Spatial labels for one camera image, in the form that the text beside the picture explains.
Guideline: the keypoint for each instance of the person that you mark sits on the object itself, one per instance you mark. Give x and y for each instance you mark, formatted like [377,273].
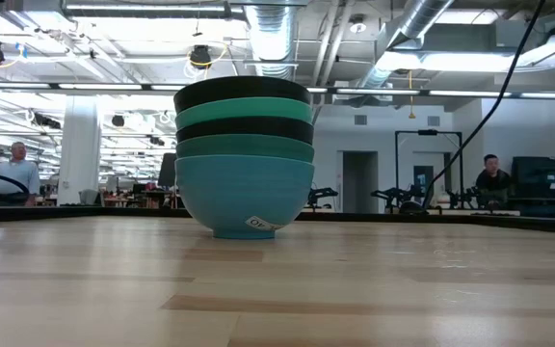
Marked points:
[15,178]
[492,180]

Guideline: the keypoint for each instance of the black background frame stand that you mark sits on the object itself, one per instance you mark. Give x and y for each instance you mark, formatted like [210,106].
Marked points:
[429,132]

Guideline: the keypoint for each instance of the black bowl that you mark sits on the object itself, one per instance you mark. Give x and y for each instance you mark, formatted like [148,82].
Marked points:
[244,127]
[241,89]

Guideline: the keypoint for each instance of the light turquoise bowl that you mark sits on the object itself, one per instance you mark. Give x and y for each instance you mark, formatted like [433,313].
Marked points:
[244,108]

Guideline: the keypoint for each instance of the blue bowl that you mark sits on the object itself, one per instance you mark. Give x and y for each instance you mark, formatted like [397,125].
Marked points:
[239,193]

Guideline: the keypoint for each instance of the teal green bowl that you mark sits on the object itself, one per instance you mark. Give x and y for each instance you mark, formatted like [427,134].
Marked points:
[244,147]

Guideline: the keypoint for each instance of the white square pillar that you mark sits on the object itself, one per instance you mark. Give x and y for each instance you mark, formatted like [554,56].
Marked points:
[79,154]

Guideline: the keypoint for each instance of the round silver air duct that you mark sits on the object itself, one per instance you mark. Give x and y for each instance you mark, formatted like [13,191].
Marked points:
[422,14]
[272,34]

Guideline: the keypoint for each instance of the grey door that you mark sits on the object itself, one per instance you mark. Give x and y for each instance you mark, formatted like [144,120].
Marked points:
[359,183]

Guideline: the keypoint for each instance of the long ceiling light strip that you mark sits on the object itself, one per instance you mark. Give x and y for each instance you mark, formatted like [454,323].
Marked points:
[470,93]
[99,87]

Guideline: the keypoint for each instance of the black cabinet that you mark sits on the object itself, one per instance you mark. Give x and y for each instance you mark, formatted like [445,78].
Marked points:
[537,183]

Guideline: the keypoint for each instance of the black background robot arm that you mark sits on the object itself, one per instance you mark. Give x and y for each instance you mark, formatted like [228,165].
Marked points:
[321,195]
[393,195]

